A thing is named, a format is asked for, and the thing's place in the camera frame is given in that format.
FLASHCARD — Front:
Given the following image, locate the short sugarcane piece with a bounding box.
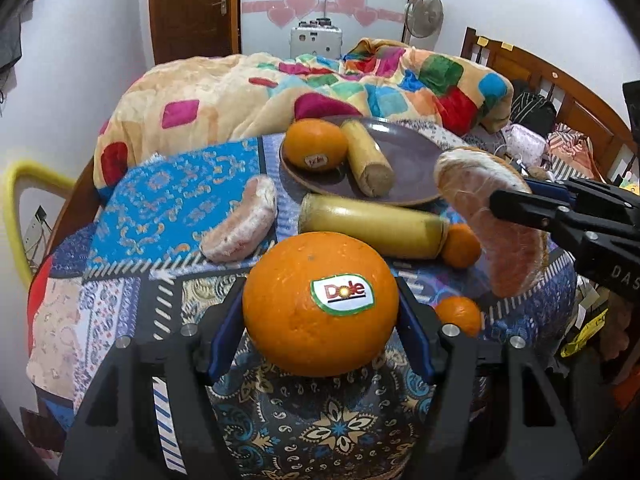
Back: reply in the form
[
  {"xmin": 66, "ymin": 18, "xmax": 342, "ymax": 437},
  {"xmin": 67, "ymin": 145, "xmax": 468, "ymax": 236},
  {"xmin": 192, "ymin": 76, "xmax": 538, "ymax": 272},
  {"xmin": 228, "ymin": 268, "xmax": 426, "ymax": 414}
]
[{"xmin": 341, "ymin": 119, "xmax": 396, "ymax": 197}]

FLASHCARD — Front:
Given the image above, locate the brown wooden door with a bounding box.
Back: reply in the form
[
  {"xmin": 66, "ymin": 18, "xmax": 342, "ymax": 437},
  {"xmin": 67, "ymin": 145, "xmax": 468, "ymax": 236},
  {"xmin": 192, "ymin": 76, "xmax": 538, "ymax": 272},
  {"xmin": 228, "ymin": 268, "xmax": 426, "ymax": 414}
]
[{"xmin": 148, "ymin": 0, "xmax": 242, "ymax": 65}]

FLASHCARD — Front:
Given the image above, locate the small tangerine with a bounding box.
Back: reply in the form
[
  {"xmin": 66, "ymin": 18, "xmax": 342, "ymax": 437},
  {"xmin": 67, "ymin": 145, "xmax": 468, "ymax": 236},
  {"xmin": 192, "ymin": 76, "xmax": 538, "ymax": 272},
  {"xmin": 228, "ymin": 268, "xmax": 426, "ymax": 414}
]
[
  {"xmin": 434, "ymin": 296, "xmax": 484, "ymax": 338},
  {"xmin": 441, "ymin": 223, "xmax": 483, "ymax": 268}
]

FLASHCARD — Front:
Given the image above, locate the peeled pomelo segment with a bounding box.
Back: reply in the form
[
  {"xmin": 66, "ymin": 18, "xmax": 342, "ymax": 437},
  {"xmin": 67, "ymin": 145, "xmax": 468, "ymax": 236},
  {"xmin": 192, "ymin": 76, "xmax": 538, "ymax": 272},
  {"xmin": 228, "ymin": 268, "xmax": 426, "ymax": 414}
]
[
  {"xmin": 200, "ymin": 175, "xmax": 278, "ymax": 264},
  {"xmin": 433, "ymin": 147, "xmax": 550, "ymax": 299}
]

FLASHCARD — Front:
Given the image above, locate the black bag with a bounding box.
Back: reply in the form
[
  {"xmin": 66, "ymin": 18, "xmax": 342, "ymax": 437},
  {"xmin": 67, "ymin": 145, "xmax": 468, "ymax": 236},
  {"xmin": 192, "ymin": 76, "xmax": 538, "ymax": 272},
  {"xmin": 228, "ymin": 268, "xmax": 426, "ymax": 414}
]
[{"xmin": 507, "ymin": 80, "xmax": 558, "ymax": 138}]

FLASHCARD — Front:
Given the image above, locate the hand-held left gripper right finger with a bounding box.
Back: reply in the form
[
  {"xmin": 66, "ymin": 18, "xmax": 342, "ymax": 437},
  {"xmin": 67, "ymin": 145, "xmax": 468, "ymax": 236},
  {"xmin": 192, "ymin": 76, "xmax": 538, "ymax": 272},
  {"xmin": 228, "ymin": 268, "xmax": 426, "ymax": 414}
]
[{"xmin": 394, "ymin": 277, "xmax": 587, "ymax": 480}]

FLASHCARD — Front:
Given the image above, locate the wooden bed headboard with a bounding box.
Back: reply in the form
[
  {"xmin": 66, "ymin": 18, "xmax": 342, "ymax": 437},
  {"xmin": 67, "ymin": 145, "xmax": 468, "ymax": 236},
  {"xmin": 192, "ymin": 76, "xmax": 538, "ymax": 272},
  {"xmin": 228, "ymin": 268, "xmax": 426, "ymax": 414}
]
[{"xmin": 460, "ymin": 26, "xmax": 638, "ymax": 186}]

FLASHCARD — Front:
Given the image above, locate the colourful checked fleece blanket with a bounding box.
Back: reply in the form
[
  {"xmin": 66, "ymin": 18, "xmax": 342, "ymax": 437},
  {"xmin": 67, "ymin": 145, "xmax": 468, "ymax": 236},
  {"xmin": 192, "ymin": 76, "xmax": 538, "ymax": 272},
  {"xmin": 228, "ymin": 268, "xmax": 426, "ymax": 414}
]
[{"xmin": 92, "ymin": 37, "xmax": 516, "ymax": 201}]

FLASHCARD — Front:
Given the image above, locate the pink patterned cloth bag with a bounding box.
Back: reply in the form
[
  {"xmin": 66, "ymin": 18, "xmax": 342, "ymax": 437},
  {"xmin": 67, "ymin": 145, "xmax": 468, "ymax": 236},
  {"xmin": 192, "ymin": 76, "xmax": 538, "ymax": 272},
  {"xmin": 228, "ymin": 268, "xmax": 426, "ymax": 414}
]
[{"xmin": 502, "ymin": 124, "xmax": 547, "ymax": 167}]

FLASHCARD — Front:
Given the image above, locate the standing electric fan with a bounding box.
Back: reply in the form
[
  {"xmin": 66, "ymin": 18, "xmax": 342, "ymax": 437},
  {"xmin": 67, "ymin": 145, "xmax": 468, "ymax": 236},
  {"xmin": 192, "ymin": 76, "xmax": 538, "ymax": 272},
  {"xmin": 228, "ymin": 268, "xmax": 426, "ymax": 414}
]
[{"xmin": 403, "ymin": 0, "xmax": 445, "ymax": 47}]

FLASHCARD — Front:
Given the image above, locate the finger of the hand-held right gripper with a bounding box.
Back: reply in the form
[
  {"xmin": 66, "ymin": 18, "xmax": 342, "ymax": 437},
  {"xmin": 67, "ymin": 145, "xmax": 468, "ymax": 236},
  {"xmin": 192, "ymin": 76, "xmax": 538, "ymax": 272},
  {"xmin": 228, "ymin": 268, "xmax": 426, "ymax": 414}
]
[
  {"xmin": 488, "ymin": 189, "xmax": 568, "ymax": 235},
  {"xmin": 522, "ymin": 178, "xmax": 583, "ymax": 202}
]

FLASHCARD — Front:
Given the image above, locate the blue patterned patchwork quilt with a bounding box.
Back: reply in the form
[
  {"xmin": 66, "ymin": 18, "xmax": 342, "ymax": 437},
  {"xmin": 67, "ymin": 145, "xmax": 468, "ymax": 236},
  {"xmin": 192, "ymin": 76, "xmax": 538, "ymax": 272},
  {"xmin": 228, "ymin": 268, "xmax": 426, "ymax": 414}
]
[{"xmin": 27, "ymin": 125, "xmax": 581, "ymax": 480}]

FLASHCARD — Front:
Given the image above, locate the large orange with oval sticker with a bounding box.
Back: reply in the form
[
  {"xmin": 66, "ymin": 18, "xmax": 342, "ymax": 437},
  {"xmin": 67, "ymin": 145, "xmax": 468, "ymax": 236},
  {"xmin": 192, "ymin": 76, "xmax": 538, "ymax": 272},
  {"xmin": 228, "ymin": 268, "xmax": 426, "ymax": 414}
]
[{"xmin": 242, "ymin": 232, "xmax": 401, "ymax": 378}]

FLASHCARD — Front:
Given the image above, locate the long sugarcane piece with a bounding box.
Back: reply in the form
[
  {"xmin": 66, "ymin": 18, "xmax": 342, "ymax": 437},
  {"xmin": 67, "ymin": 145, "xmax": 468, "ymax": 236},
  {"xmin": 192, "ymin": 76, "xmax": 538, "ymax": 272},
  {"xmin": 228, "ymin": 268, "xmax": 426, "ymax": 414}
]
[{"xmin": 298, "ymin": 193, "xmax": 451, "ymax": 261}]

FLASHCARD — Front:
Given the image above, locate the wardrobe with pink heart stickers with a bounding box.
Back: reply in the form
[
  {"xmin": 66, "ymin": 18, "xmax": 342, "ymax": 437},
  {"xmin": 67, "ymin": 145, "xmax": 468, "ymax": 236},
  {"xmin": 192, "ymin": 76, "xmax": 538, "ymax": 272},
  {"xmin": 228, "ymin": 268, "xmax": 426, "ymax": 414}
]
[{"xmin": 235, "ymin": 0, "xmax": 420, "ymax": 58}]

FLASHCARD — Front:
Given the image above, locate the brown round plate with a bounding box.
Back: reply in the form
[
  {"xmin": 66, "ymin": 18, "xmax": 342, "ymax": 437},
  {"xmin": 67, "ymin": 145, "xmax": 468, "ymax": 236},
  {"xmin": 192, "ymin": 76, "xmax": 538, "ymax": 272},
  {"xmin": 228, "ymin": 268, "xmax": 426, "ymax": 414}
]
[{"xmin": 278, "ymin": 115, "xmax": 448, "ymax": 207}]

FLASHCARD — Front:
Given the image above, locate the yellow curved chair frame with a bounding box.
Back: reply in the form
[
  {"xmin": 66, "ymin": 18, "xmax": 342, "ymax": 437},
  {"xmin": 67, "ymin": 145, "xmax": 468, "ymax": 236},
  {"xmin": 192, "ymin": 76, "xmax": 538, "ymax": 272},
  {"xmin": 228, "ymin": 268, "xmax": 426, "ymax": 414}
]
[{"xmin": 2, "ymin": 159, "xmax": 76, "ymax": 288}]

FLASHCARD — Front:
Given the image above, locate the orange with small sticker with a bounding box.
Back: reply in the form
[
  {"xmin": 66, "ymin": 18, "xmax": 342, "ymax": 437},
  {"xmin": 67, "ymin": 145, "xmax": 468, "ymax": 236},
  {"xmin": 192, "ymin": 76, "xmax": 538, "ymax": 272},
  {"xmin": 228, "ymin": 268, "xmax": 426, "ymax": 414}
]
[{"xmin": 284, "ymin": 118, "xmax": 349, "ymax": 173}]

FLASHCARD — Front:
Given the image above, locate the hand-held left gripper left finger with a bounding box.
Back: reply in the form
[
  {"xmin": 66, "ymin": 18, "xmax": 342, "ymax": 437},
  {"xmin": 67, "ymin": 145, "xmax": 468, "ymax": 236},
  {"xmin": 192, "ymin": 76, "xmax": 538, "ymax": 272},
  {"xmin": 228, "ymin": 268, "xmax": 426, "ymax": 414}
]
[{"xmin": 59, "ymin": 280, "xmax": 251, "ymax": 480}]

